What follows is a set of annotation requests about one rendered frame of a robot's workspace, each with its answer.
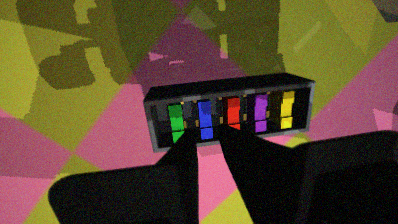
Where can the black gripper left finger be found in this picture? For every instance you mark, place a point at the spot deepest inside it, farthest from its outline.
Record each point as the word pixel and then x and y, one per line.
pixel 168 189

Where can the green fuse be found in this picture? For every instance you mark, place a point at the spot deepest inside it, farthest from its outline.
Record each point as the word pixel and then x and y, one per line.
pixel 176 119

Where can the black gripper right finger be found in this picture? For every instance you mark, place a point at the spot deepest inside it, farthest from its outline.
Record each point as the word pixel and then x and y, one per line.
pixel 276 181

